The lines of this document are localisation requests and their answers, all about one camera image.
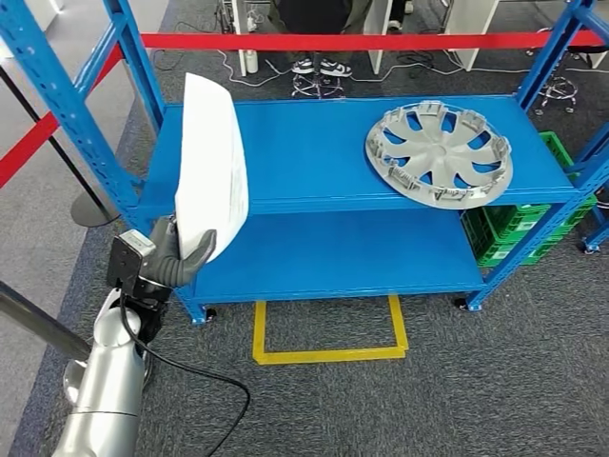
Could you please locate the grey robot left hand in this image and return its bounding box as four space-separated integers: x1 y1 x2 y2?
140 214 217 290

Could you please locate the white curved plastic part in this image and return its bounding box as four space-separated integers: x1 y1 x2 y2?
174 72 250 265

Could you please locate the blue metal shelf rack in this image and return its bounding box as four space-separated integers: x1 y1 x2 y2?
0 0 609 326
581 189 609 255

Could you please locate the black thin-pole stanchion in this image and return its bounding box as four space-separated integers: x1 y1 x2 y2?
0 66 122 229

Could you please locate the red barrier belt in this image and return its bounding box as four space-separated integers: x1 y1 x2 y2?
140 31 605 53
0 44 126 189

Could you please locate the yellow floor tape square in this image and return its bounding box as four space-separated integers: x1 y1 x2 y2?
252 294 410 368

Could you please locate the black swivel stool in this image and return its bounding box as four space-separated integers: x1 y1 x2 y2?
291 70 346 101

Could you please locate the person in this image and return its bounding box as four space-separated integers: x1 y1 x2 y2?
269 0 373 79

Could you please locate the silver wheel cover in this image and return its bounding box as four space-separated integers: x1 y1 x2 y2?
364 99 513 211

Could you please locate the green plastic crate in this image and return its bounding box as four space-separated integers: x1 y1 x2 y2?
460 130 598 268

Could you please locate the chrome stool base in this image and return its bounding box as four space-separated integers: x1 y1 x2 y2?
534 74 580 118

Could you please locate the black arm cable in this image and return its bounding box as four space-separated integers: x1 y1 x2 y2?
118 292 251 457

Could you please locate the white floor cable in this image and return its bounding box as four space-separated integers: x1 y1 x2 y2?
216 49 294 89

